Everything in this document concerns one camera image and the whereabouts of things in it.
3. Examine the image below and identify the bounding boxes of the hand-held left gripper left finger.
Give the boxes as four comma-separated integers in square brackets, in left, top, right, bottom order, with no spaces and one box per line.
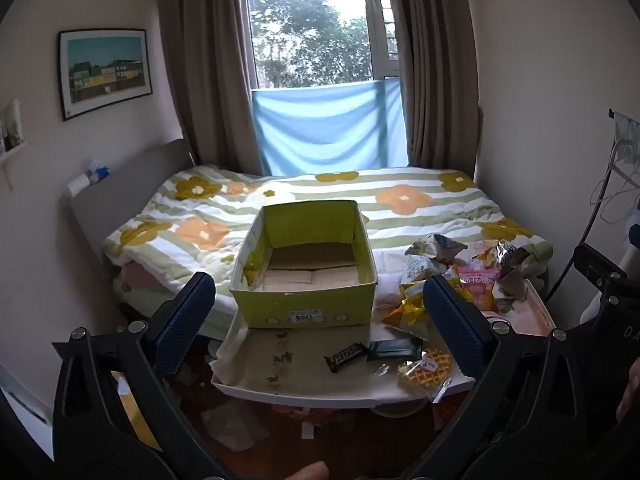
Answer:
[52,271,236,480]

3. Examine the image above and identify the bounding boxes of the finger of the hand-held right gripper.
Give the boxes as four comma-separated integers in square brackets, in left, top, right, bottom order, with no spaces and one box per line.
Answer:
[572,244,626,287]

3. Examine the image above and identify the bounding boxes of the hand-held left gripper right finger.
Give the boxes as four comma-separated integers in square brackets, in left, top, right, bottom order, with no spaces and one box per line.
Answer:
[422,274,610,480]

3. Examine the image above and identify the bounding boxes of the clear waffle packet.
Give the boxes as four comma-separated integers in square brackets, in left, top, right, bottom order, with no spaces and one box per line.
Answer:
[396,347,460,405]

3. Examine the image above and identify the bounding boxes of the green cardboard box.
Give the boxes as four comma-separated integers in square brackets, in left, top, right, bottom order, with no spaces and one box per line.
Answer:
[229,200,379,329]

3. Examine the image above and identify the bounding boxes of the person's right hand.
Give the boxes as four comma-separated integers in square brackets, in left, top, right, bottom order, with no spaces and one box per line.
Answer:
[616,357,640,422]

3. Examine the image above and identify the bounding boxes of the person's left hand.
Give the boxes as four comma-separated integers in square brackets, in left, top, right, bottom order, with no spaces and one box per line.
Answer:
[270,461,331,480]

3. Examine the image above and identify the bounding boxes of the yellow snack packet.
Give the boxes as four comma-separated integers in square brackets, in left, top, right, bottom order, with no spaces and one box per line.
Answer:
[382,282,432,337]

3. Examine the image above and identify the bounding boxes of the black clothes rack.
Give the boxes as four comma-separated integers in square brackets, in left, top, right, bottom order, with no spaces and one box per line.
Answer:
[547,108,626,297]

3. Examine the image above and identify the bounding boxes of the pink snack packet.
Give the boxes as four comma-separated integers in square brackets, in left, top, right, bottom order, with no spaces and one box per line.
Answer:
[456,265,502,312]

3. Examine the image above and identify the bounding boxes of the black snack packet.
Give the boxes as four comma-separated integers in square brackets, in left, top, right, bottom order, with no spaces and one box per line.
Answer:
[367,337,425,362]

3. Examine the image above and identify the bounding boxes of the white green snack packet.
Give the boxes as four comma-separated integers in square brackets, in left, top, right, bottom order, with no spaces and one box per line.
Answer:
[400,255,437,287]

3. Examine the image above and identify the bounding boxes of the grey green snack packet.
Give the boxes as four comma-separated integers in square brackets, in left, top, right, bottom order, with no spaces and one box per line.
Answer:
[404,234,468,266]

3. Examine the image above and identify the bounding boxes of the brown silver snack packet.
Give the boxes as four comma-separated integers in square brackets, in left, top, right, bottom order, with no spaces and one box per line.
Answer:
[479,241,532,281]

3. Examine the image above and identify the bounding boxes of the brown chocolate bar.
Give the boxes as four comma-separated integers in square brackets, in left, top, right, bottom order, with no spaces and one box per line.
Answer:
[324,342,371,374]

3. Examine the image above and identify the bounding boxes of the white paper sheet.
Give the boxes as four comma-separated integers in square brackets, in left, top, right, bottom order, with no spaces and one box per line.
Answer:
[200,401,272,452]

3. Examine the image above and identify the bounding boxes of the grey bed headboard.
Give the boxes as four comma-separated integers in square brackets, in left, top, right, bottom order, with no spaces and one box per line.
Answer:
[67,138,197,263]

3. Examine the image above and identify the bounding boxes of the white folding table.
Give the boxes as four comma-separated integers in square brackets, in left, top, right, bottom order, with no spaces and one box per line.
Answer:
[210,280,557,409]

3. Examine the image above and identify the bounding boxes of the blue white plastic bag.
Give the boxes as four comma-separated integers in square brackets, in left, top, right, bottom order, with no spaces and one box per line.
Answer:
[86,159,112,184]

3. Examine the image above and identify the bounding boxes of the white tissue roll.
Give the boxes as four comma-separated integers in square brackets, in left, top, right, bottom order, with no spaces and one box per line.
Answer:
[66,172,92,197]

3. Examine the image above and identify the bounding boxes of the light blue cloth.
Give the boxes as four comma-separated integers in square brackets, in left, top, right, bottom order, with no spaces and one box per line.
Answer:
[250,79,409,177]

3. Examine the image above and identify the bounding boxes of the brown curtain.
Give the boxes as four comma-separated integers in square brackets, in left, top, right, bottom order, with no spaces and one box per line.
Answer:
[391,0,485,177]
[155,0,264,178]

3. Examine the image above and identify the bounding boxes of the photo card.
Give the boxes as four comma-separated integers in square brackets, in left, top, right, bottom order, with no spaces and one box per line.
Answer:
[1,99,24,153]

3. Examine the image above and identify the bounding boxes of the window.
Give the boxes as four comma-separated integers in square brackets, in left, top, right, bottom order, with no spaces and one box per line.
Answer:
[244,0,402,92]

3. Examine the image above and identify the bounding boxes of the white wire hangers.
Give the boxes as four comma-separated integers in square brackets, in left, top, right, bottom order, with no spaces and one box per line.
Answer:
[587,140,640,224]

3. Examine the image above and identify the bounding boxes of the framed wall picture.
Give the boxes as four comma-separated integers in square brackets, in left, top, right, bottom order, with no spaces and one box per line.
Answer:
[57,28,153,122]

